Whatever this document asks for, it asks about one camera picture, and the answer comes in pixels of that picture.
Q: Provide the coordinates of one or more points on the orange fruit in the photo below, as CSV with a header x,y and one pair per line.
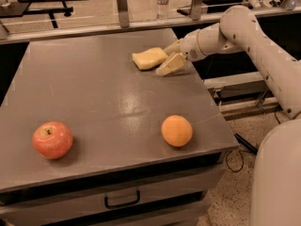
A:
x,y
176,130

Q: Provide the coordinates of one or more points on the grey cabinet drawer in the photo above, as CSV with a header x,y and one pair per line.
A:
x,y
173,198

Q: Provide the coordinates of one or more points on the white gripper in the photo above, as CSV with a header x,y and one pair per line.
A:
x,y
189,47

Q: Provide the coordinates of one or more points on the clear plastic water bottle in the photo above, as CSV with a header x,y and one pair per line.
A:
x,y
162,9

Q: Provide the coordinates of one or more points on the black drawer handle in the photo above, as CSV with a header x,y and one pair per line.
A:
x,y
123,198

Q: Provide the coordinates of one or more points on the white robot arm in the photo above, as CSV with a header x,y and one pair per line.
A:
x,y
276,188

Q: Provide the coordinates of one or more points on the black floor stand leg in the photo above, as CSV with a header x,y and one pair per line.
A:
x,y
246,144

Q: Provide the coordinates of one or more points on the grey metal railing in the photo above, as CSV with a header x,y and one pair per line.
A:
x,y
107,17

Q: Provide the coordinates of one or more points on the red apple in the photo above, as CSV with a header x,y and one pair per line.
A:
x,y
52,139

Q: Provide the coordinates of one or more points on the yellow sponge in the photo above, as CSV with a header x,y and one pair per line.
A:
x,y
150,58

